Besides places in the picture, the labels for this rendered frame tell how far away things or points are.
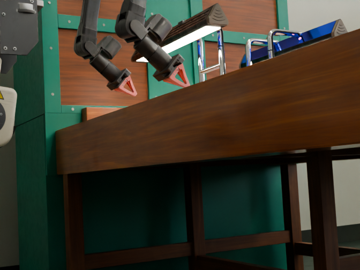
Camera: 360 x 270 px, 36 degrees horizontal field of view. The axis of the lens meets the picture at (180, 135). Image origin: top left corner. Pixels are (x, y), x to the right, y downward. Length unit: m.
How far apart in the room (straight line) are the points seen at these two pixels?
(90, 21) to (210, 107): 0.84
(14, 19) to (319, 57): 0.86
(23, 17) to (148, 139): 0.47
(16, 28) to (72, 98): 0.94
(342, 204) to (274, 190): 1.48
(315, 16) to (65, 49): 2.43
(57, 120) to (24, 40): 0.90
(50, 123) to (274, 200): 1.25
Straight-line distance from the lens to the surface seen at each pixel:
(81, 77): 2.48
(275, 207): 2.97
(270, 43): 2.29
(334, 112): 0.98
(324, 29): 2.28
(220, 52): 2.14
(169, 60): 1.64
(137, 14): 1.61
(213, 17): 1.88
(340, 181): 4.38
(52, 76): 2.43
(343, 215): 4.39
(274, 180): 2.97
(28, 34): 1.56
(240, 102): 1.19
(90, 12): 2.03
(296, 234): 2.88
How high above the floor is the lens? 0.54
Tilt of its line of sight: 4 degrees up
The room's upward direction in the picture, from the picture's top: 3 degrees counter-clockwise
